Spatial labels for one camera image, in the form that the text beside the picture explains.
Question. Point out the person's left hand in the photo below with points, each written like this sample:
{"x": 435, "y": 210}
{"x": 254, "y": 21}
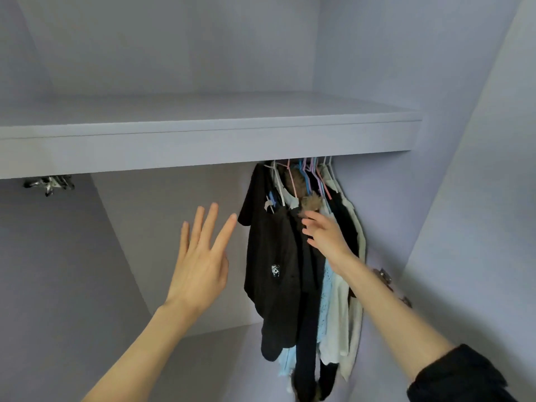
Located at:
{"x": 201, "y": 268}

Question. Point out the person's right hand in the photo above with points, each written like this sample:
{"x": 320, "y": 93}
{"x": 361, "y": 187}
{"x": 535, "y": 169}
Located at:
{"x": 328, "y": 238}

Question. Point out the black garment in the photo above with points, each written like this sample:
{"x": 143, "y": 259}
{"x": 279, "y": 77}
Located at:
{"x": 345, "y": 222}

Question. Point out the charcoal black clothes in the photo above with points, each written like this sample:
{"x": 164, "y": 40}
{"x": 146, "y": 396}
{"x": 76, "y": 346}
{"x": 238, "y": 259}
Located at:
{"x": 272, "y": 247}

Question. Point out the cream printed t-shirt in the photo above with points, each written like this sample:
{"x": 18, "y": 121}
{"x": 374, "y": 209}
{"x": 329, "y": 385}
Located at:
{"x": 335, "y": 330}

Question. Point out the grey wardrobe shelf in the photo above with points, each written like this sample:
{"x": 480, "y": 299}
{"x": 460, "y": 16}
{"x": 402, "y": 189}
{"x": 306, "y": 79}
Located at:
{"x": 209, "y": 129}

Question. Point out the grey wooden wardrobe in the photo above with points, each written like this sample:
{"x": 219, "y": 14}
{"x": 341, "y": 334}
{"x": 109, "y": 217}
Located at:
{"x": 167, "y": 46}

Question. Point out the person's right forearm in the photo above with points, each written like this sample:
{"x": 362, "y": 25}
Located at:
{"x": 398, "y": 318}

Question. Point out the person's left forearm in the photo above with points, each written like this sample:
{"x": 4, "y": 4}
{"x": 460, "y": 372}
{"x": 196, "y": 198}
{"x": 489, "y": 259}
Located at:
{"x": 142, "y": 356}

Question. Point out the person's black right sleeve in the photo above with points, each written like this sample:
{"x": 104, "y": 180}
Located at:
{"x": 461, "y": 379}

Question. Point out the metal door hinge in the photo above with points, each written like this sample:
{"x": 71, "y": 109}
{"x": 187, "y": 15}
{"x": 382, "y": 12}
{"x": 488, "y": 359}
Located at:
{"x": 392, "y": 287}

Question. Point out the metal clip hanger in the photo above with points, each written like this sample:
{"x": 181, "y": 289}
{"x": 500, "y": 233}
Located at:
{"x": 48, "y": 184}

